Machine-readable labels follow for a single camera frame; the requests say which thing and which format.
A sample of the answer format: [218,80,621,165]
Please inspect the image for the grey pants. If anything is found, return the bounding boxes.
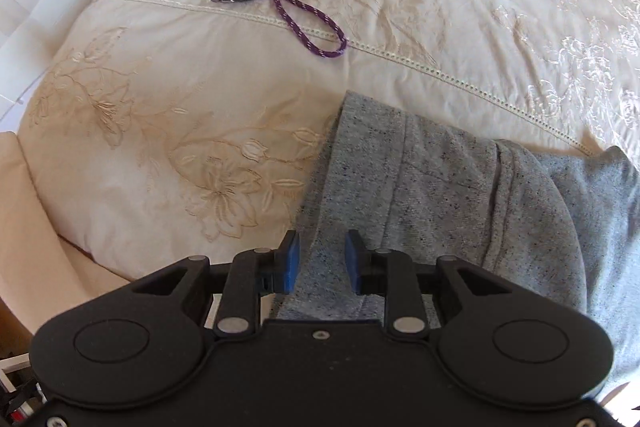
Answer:
[272,91,640,400]

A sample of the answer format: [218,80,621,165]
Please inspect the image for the purple braided phone strap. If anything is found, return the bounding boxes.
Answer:
[264,0,348,59]

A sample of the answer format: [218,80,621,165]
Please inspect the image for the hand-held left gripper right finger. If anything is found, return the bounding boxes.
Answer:
[345,229,514,342]

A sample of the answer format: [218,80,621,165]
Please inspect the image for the cream embroidered bedspread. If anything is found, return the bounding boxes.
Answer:
[0,0,640,338]

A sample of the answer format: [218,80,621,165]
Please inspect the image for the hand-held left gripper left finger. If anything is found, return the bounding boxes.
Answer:
[131,230,302,340]

